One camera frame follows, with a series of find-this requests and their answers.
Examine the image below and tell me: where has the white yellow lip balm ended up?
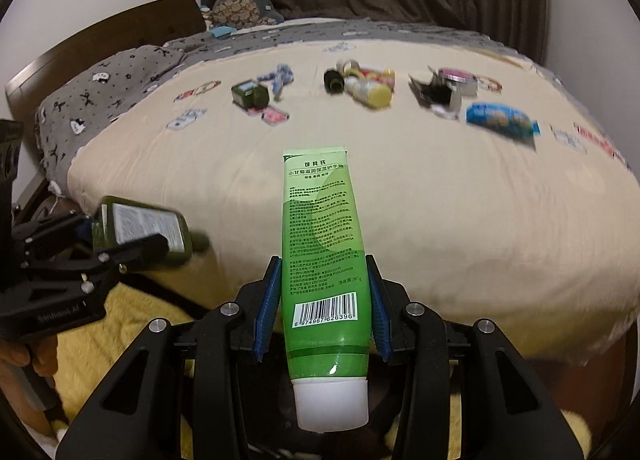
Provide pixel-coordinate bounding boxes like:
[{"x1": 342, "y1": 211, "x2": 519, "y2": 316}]
[{"x1": 345, "y1": 76, "x2": 393, "y2": 109}]

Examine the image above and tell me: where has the beige cartoon bed quilt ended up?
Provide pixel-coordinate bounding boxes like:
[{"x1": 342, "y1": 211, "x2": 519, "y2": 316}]
[{"x1": 67, "y1": 40, "x2": 639, "y2": 362}]

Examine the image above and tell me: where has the small dark green jar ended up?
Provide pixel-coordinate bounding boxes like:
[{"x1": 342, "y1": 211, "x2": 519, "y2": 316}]
[{"x1": 231, "y1": 80, "x2": 270, "y2": 110}]

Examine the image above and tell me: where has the green cream tube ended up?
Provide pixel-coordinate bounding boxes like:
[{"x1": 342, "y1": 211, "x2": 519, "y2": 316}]
[{"x1": 281, "y1": 148, "x2": 372, "y2": 433}]

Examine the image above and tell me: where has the yellow fluffy blanket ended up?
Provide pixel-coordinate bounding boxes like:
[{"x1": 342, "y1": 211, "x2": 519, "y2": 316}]
[{"x1": 52, "y1": 281, "x2": 194, "y2": 421}]

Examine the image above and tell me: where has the grey patterned pillow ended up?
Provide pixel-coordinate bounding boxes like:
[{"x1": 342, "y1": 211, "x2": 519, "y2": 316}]
[{"x1": 37, "y1": 46, "x2": 184, "y2": 191}]

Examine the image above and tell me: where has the left hand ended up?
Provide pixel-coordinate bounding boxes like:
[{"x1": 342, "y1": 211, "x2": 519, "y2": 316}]
[{"x1": 1, "y1": 336, "x2": 58, "y2": 381}]

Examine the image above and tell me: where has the black thread spool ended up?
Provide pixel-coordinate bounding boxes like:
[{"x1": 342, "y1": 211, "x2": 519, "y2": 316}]
[{"x1": 323, "y1": 68, "x2": 345, "y2": 94}]

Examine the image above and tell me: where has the dark wooden headboard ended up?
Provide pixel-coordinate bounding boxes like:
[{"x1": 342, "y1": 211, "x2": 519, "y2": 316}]
[{"x1": 4, "y1": 0, "x2": 207, "y2": 127}]

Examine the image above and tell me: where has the plush toy with cap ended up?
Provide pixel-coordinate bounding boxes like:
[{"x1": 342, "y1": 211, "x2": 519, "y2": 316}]
[{"x1": 201, "y1": 0, "x2": 284, "y2": 29}]

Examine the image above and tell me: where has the blue snack packet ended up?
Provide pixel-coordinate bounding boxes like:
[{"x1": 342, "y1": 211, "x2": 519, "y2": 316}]
[{"x1": 465, "y1": 103, "x2": 539, "y2": 147}]

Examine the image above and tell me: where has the white gauze roll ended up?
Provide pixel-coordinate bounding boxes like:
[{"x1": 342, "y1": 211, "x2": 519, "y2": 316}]
[{"x1": 336, "y1": 60, "x2": 360, "y2": 76}]

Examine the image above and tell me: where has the small blue cloth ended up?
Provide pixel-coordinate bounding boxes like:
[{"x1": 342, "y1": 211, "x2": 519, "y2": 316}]
[{"x1": 208, "y1": 26, "x2": 236, "y2": 40}]

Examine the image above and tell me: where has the dark green bottle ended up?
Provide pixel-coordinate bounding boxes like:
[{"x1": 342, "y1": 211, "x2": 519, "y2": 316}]
[{"x1": 92, "y1": 196, "x2": 210, "y2": 266}]

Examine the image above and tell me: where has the blue white wrapper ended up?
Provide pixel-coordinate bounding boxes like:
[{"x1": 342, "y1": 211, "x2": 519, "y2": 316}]
[{"x1": 257, "y1": 64, "x2": 294, "y2": 101}]

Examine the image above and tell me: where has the round pink lid tin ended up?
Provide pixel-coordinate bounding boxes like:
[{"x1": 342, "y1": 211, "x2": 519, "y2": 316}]
[{"x1": 437, "y1": 68, "x2": 478, "y2": 98}]

